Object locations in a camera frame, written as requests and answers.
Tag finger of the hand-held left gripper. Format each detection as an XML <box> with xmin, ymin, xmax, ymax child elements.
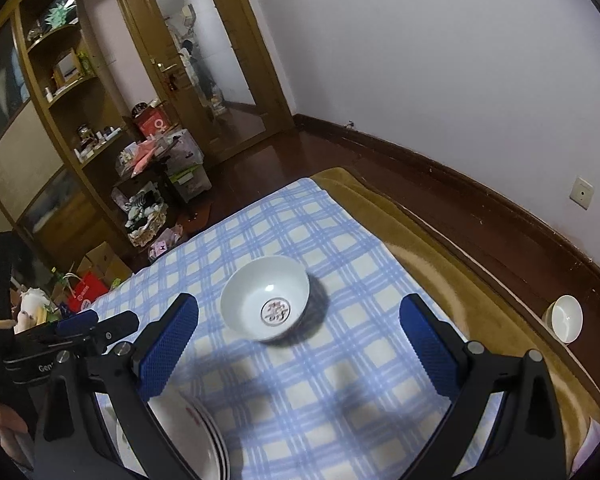
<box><xmin>86</xmin><ymin>310</ymin><xmax>141</xmax><ymax>349</ymax></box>
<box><xmin>55</xmin><ymin>310</ymin><xmax>99</xmax><ymax>336</ymax></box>

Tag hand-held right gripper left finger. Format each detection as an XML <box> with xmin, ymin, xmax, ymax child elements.
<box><xmin>32</xmin><ymin>292</ymin><xmax>201</xmax><ymax>480</ymax></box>

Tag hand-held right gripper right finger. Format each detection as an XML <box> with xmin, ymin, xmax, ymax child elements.
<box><xmin>399</xmin><ymin>293</ymin><xmax>567</xmax><ymax>480</ymax></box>

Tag person's left hand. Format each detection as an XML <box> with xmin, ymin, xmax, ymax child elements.
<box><xmin>0</xmin><ymin>400</ymin><xmax>31</xmax><ymax>466</ymax></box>

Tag red paper bag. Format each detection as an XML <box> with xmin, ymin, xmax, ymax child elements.
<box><xmin>62</xmin><ymin>270</ymin><xmax>110</xmax><ymax>313</ymax></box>

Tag white haired plush doll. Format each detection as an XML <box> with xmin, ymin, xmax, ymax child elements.
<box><xmin>20</xmin><ymin>287</ymin><xmax>51</xmax><ymax>321</ymax></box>

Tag brown floral blanket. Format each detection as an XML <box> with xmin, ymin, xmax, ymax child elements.
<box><xmin>310</xmin><ymin>166</ymin><xmax>600</xmax><ymax>480</ymax></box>

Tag cardboard box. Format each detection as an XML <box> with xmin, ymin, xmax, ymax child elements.
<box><xmin>75</xmin><ymin>242</ymin><xmax>133</xmax><ymax>286</ymax></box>

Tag scattered pink packets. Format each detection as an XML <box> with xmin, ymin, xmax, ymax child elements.
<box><xmin>147</xmin><ymin>225</ymin><xmax>186</xmax><ymax>261</ymax></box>

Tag wicker basket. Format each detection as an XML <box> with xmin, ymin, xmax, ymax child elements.
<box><xmin>127</xmin><ymin>210</ymin><xmax>168</xmax><ymax>248</ymax></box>

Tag blue checked cloth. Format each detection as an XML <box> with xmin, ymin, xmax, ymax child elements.
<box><xmin>87</xmin><ymin>177</ymin><xmax>486</xmax><ymax>480</ymax></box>

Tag black white striped plush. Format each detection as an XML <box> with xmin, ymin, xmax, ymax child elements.
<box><xmin>114</xmin><ymin>185</ymin><xmax>163</xmax><ymax>221</ymax></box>

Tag wooden wardrobe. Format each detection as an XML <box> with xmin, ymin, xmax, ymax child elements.
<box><xmin>0</xmin><ymin>10</ymin><xmax>136</xmax><ymax>281</ymax></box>

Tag small folding table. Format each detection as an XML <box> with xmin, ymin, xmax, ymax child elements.
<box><xmin>112</xmin><ymin>130</ymin><xmax>191</xmax><ymax>211</ymax></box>

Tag clear storage box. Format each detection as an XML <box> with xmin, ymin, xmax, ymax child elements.
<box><xmin>172</xmin><ymin>165</ymin><xmax>213</xmax><ymax>201</ymax></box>

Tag pile of pink packets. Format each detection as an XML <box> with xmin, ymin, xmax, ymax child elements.
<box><xmin>127</xmin><ymin>137</ymin><xmax>173</xmax><ymax>176</ymax></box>

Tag wooden corner shelf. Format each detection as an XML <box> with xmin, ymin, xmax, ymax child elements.
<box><xmin>17</xmin><ymin>0</ymin><xmax>146</xmax><ymax>171</ymax></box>

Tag pink bedsheet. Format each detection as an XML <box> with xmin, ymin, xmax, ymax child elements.
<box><xmin>572</xmin><ymin>410</ymin><xmax>600</xmax><ymax>478</ymax></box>

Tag red box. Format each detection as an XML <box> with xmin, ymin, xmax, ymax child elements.
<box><xmin>132</xmin><ymin>105</ymin><xmax>173</xmax><ymax>136</ymax></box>

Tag wooden door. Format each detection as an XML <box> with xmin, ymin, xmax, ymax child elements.
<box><xmin>111</xmin><ymin>0</ymin><xmax>296</xmax><ymax>166</ymax></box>

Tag white round hole wall socket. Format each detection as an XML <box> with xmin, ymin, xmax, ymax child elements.
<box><xmin>570</xmin><ymin>176</ymin><xmax>595</xmax><ymax>211</ymax></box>

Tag brass door handle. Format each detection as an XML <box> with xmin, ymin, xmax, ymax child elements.
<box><xmin>152</xmin><ymin>60</ymin><xmax>178</xmax><ymax>95</ymax></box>

